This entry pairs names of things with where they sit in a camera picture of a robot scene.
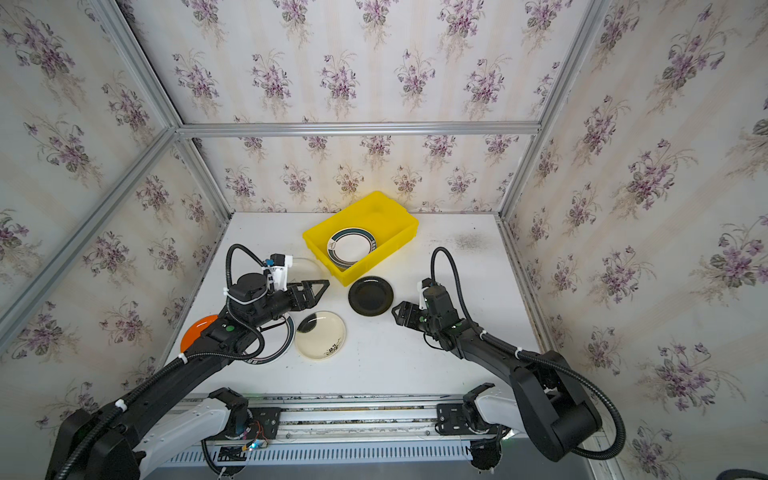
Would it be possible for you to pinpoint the translucent white plate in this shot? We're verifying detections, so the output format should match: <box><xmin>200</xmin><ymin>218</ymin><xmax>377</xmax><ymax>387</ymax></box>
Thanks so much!
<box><xmin>288</xmin><ymin>256</ymin><xmax>327</xmax><ymax>283</ymax></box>

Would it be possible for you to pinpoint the black plate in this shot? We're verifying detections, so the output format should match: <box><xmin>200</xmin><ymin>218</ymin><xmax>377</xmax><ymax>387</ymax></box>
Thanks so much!
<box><xmin>348</xmin><ymin>276</ymin><xmax>394</xmax><ymax>317</ymax></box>

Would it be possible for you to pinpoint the cream plate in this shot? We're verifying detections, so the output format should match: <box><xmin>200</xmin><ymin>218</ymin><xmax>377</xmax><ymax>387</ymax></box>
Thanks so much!
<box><xmin>294</xmin><ymin>311</ymin><xmax>347</xmax><ymax>361</ymax></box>

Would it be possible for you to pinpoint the white plate green red rim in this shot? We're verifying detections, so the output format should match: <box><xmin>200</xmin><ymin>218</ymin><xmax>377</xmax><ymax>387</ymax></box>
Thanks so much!
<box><xmin>326</xmin><ymin>227</ymin><xmax>377</xmax><ymax>270</ymax></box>

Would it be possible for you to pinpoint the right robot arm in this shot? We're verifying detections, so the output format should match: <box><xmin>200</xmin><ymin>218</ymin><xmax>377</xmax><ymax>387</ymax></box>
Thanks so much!
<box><xmin>391</xmin><ymin>280</ymin><xmax>626</xmax><ymax>461</ymax></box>

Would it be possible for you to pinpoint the green rim plate under arm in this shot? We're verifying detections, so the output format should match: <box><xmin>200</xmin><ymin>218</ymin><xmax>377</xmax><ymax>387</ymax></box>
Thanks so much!
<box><xmin>247</xmin><ymin>314</ymin><xmax>296</xmax><ymax>365</ymax></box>

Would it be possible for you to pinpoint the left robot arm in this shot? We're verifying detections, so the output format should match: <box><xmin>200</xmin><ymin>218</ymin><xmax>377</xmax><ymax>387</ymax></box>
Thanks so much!
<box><xmin>45</xmin><ymin>273</ymin><xmax>330</xmax><ymax>479</ymax></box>

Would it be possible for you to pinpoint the yellow plastic bin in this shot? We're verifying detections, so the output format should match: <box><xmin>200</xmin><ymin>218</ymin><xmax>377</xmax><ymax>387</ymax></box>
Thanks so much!
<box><xmin>302</xmin><ymin>191</ymin><xmax>419</xmax><ymax>286</ymax></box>

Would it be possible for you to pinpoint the orange plate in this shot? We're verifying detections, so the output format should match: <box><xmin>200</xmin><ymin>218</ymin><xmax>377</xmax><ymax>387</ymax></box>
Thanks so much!
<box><xmin>179</xmin><ymin>314</ymin><xmax>218</xmax><ymax>353</ymax></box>

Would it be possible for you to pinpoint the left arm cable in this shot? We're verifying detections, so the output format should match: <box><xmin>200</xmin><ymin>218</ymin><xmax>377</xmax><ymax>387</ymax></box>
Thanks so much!
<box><xmin>225</xmin><ymin>243</ymin><xmax>265</xmax><ymax>286</ymax></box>

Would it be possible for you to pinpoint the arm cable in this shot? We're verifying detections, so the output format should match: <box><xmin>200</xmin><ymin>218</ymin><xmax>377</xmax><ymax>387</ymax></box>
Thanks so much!
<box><xmin>225</xmin><ymin>243</ymin><xmax>265</xmax><ymax>286</ymax></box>
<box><xmin>430</xmin><ymin>246</ymin><xmax>627</xmax><ymax>462</ymax></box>

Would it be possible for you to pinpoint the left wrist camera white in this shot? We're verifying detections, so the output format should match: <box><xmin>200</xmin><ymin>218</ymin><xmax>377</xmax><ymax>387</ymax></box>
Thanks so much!
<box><xmin>263</xmin><ymin>253</ymin><xmax>293</xmax><ymax>291</ymax></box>

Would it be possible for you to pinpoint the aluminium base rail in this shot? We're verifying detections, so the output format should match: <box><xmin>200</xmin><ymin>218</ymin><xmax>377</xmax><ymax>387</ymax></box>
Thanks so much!
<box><xmin>166</xmin><ymin>395</ymin><xmax>524</xmax><ymax>473</ymax></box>

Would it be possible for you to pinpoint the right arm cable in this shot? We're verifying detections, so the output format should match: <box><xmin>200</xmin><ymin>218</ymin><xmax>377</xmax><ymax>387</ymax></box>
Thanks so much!
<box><xmin>430</xmin><ymin>246</ymin><xmax>627</xmax><ymax>462</ymax></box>

